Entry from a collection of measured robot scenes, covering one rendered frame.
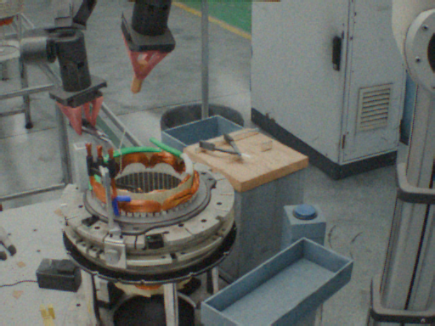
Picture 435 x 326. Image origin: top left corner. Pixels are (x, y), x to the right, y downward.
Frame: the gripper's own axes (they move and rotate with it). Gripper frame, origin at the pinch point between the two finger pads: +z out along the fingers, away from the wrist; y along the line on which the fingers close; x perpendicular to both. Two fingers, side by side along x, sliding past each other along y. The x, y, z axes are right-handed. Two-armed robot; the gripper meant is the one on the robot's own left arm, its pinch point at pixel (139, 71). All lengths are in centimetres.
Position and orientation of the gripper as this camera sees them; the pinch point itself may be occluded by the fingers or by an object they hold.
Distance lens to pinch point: 103.8
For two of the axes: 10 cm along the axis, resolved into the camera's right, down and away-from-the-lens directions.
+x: 9.2, -0.9, 3.8
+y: 3.3, 7.1, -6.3
